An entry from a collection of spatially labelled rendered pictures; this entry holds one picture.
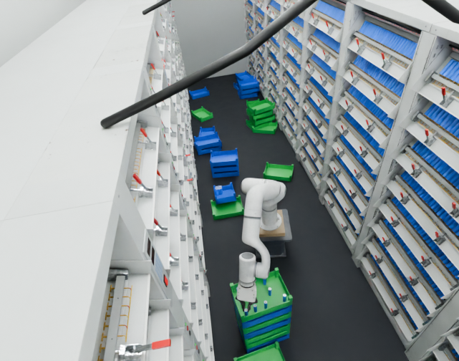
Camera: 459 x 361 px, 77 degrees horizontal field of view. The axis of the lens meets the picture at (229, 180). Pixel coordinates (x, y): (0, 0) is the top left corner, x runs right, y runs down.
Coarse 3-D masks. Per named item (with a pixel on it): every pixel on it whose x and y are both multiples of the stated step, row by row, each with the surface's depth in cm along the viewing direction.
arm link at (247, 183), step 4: (244, 180) 165; (248, 180) 164; (252, 180) 164; (256, 180) 163; (260, 180) 163; (264, 180) 162; (244, 184) 164; (248, 184) 163; (252, 184) 162; (256, 184) 162; (244, 188) 164; (248, 188) 163; (244, 192) 165
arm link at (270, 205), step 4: (280, 184) 198; (284, 188) 198; (280, 192) 196; (284, 192) 198; (280, 196) 198; (272, 200) 205; (276, 200) 200; (280, 200) 200; (264, 204) 209; (268, 204) 207; (272, 204) 205; (276, 204) 212; (264, 208) 211; (268, 208) 209; (272, 208) 210
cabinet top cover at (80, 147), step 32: (128, 32) 151; (96, 64) 116; (96, 96) 92; (128, 96) 89; (64, 128) 78; (96, 128) 76; (128, 128) 74; (64, 160) 66; (96, 160) 64; (128, 160) 69
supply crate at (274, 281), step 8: (272, 272) 173; (256, 280) 173; (272, 280) 174; (280, 280) 172; (232, 288) 167; (256, 288) 171; (264, 288) 171; (272, 288) 170; (280, 288) 170; (256, 296) 167; (264, 296) 167; (272, 296) 166; (280, 296) 166; (288, 296) 158; (240, 304) 165; (256, 304) 164; (272, 304) 163; (280, 304) 157; (288, 304) 161; (240, 312) 161; (248, 312) 161; (256, 312) 155; (264, 312) 158
